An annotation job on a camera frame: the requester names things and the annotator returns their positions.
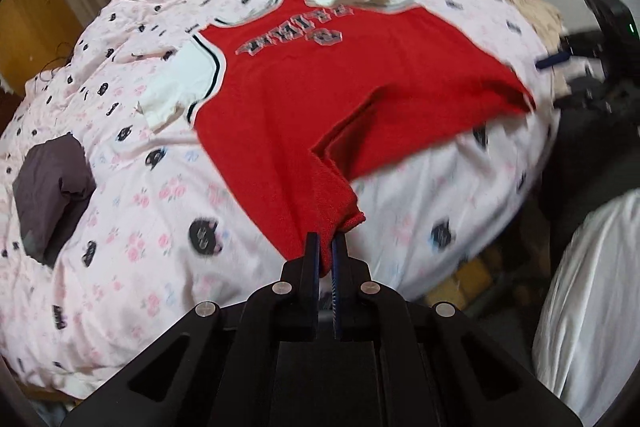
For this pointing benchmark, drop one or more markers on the orange wooden wardrobe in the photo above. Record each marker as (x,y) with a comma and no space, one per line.
(36,35)

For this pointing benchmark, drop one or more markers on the red white basketball jersey shirt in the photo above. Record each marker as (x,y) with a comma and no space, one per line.
(294,104)

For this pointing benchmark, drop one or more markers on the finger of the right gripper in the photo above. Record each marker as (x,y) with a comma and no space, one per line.
(552,60)

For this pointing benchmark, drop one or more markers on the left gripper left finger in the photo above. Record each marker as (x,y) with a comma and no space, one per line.
(286,310)

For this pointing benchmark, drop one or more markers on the pink cat print duvet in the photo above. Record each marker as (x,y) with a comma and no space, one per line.
(162,232)

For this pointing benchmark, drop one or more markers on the beige knitted blanket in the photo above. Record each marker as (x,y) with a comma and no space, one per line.
(545,19)

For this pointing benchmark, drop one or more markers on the white cloth garment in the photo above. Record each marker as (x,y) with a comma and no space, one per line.
(587,342)

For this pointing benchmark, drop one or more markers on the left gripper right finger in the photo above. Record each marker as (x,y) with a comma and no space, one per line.
(363,309)

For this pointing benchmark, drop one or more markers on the dark grey folded garment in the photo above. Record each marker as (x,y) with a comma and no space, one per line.
(52,191)

